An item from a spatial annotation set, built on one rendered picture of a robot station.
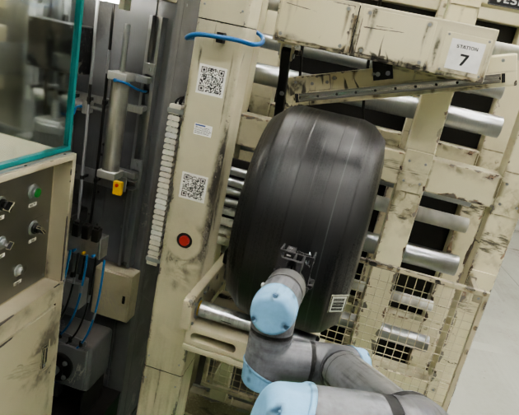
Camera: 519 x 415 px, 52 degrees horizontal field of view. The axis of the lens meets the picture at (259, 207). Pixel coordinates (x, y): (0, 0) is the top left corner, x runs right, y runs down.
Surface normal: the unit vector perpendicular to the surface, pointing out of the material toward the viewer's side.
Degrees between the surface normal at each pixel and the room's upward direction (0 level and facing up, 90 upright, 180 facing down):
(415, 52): 90
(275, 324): 83
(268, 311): 83
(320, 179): 53
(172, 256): 90
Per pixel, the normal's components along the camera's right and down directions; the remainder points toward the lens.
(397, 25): -0.23, 0.26
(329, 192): -0.10, -0.26
